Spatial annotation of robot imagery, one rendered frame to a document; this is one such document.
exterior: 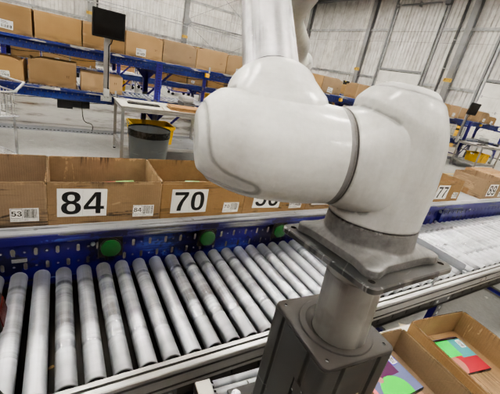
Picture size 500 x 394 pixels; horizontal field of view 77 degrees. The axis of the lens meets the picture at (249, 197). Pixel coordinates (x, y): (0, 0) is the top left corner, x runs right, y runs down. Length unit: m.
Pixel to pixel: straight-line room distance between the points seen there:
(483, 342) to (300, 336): 0.92
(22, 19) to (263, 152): 5.40
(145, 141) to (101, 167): 2.41
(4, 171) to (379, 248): 1.39
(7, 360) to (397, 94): 1.03
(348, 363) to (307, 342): 0.08
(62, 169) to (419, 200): 1.35
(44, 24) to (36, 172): 4.28
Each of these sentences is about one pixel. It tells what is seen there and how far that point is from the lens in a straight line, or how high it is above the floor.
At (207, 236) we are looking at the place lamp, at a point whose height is 0.83.
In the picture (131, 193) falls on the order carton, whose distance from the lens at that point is 1.29.
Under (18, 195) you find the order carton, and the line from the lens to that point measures 1.28.
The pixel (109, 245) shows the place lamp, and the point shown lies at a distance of 1.30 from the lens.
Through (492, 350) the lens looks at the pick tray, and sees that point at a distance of 1.47.
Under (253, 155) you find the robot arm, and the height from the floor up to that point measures 1.42.
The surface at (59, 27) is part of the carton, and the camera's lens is 5.69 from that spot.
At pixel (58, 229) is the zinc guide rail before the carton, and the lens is 1.29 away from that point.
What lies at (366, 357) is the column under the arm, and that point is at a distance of 0.69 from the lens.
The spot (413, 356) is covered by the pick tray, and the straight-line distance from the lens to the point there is 1.22.
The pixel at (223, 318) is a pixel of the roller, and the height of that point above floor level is 0.75.
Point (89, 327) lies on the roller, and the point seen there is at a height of 0.75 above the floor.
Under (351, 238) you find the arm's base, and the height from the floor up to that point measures 1.30.
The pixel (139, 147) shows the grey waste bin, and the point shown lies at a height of 0.45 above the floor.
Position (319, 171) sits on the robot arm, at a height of 1.41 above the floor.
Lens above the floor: 1.52
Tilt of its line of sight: 21 degrees down
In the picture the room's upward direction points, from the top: 12 degrees clockwise
